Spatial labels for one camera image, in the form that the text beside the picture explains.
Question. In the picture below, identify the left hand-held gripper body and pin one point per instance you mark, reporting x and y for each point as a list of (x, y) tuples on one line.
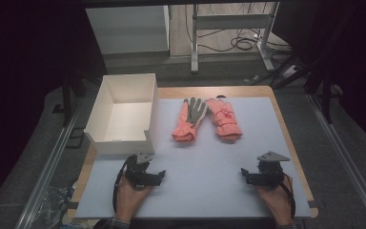
[(138, 173)]

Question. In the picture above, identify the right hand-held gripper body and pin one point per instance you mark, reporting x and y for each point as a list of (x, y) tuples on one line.
[(271, 173)]

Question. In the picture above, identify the white box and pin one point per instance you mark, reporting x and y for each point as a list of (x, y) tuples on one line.
[(124, 120)]

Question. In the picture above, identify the pink glove with grey palm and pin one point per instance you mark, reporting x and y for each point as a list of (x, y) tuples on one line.
[(184, 124)]

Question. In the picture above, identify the pink glove with red print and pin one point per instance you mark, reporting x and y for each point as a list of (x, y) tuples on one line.
[(225, 120)]

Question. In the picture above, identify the person's left hand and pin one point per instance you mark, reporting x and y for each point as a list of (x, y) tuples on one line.
[(128, 200)]

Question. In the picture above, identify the person's right hand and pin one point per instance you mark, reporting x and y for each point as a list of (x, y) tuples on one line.
[(281, 203)]

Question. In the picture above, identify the light blue table mat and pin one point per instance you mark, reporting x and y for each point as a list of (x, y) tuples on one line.
[(203, 165)]

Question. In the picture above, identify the wooden table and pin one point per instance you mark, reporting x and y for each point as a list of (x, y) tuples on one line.
[(241, 91)]

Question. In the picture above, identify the clear plastic bag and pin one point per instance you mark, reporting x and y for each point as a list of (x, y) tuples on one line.
[(52, 203)]

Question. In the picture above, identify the black stand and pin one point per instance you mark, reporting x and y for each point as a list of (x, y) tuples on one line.
[(325, 95), (66, 101)]

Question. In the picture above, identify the white power strip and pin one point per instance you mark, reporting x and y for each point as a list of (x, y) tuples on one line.
[(288, 71)]

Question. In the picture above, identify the dark curtain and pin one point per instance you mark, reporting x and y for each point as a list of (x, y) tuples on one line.
[(359, 63), (19, 79)]

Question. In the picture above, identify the white cabinet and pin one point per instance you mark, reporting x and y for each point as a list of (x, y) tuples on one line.
[(127, 28)]

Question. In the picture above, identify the metal floor rail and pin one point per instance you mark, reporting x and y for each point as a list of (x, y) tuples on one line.
[(49, 168), (346, 159)]

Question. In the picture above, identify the white desk frame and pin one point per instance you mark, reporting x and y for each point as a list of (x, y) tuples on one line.
[(232, 21)]

